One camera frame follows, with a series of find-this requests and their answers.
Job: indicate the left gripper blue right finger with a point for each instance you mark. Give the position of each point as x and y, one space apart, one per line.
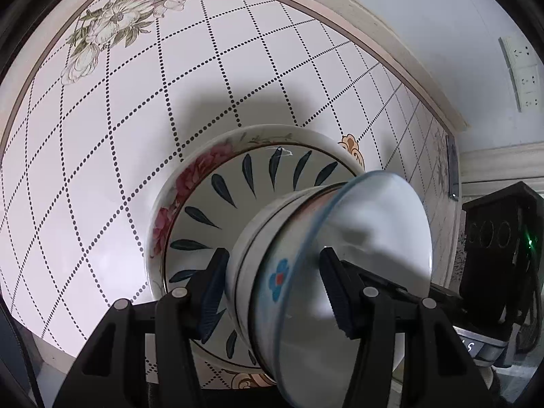
342 286

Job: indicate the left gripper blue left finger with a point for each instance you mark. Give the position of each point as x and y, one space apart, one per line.
206 289

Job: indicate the white bowl dark rim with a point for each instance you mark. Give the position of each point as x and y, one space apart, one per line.
250 250

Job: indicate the right white wall socket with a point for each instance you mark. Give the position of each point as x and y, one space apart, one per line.
529 102

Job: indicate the left white wall socket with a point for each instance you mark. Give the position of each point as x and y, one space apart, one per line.
518 51

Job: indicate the middle white wall socket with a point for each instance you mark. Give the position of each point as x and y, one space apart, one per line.
526 80

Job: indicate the white wall socket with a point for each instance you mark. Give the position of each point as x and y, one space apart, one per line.
529 102
518 51
526 80

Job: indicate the patterned table mat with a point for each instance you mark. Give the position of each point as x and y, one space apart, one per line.
108 98

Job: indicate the white plate pink flower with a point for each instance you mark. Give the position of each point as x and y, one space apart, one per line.
243 138

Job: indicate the white plate blue leaf pattern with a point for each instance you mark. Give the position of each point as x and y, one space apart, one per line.
220 190

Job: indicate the white bowl blue dots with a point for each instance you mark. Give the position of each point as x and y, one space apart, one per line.
322 315

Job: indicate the blue smartphone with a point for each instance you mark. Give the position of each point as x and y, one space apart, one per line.
452 166

